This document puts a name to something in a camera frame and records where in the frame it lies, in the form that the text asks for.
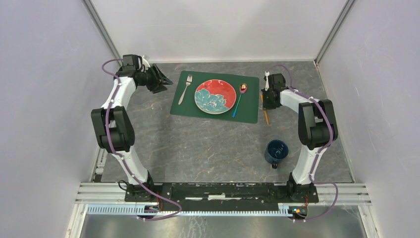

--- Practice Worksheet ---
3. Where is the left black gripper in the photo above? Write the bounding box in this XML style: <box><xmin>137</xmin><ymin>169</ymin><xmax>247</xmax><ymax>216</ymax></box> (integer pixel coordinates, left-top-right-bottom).
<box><xmin>138</xmin><ymin>64</ymin><xmax>173</xmax><ymax>95</ymax></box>

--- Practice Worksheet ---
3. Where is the yellow pencil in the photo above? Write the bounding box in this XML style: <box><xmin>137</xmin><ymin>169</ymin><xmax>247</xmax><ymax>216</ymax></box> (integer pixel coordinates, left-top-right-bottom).
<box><xmin>260</xmin><ymin>94</ymin><xmax>270</xmax><ymax>125</ymax></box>

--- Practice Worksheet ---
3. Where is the green rectangular placemat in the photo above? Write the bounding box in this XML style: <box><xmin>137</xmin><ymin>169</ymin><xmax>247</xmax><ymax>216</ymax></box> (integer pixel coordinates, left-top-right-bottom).
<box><xmin>170</xmin><ymin>70</ymin><xmax>260</xmax><ymax>123</ymax></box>

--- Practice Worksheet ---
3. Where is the silver metal fork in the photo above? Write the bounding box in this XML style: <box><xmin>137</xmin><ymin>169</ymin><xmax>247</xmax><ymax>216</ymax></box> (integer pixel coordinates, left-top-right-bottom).
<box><xmin>178</xmin><ymin>74</ymin><xmax>193</xmax><ymax>105</ymax></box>

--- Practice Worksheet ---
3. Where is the iridescent rainbow metal spoon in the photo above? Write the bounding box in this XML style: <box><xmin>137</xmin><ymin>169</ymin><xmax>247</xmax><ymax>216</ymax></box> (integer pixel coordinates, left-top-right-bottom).
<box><xmin>232</xmin><ymin>83</ymin><xmax>248</xmax><ymax>118</ymax></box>

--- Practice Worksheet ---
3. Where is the dark blue mug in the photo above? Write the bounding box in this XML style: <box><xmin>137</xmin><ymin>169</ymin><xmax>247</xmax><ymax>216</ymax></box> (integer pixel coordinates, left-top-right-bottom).
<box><xmin>264</xmin><ymin>140</ymin><xmax>289</xmax><ymax>169</ymax></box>

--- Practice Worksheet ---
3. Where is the red teal floral plate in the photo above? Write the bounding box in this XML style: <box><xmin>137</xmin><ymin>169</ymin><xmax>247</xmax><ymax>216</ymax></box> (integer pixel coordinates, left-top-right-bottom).
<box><xmin>194</xmin><ymin>79</ymin><xmax>237</xmax><ymax>115</ymax></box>

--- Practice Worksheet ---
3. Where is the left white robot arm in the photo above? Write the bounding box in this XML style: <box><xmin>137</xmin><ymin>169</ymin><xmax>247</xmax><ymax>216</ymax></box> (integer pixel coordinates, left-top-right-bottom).
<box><xmin>91</xmin><ymin>54</ymin><xmax>173</xmax><ymax>202</ymax></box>

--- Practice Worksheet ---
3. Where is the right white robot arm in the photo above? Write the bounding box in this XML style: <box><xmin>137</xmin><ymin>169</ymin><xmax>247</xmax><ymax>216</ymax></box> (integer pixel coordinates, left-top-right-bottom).
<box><xmin>261</xmin><ymin>71</ymin><xmax>338</xmax><ymax>202</ymax></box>

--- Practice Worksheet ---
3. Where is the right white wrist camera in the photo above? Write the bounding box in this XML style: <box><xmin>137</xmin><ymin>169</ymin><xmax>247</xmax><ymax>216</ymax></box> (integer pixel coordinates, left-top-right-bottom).
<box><xmin>264</xmin><ymin>71</ymin><xmax>270</xmax><ymax>91</ymax></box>

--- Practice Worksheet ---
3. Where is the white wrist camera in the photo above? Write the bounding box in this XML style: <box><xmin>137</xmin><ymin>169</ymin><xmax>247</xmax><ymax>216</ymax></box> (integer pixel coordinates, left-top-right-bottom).
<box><xmin>139</xmin><ymin>55</ymin><xmax>151</xmax><ymax>71</ymax></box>
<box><xmin>264</xmin><ymin>71</ymin><xmax>270</xmax><ymax>91</ymax></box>

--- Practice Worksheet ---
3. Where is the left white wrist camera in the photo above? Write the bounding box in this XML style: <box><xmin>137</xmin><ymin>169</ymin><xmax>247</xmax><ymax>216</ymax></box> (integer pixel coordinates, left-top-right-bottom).
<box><xmin>139</xmin><ymin>55</ymin><xmax>151</xmax><ymax>71</ymax></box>

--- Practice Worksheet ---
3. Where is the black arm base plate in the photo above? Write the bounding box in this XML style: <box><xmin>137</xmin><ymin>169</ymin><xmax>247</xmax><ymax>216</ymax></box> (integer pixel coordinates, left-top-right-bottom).
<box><xmin>120</xmin><ymin>182</ymin><xmax>319</xmax><ymax>212</ymax></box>

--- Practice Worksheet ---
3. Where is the aluminium frame rail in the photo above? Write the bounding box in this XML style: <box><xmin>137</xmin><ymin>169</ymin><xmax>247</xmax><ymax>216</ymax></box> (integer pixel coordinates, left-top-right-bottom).
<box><xmin>76</xmin><ymin>183</ymin><xmax>372</xmax><ymax>206</ymax></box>

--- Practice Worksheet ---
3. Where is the blue slotted cable duct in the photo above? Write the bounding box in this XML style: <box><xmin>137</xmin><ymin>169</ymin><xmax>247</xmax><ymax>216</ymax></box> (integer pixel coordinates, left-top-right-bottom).
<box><xmin>87</xmin><ymin>204</ymin><xmax>307</xmax><ymax>218</ymax></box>

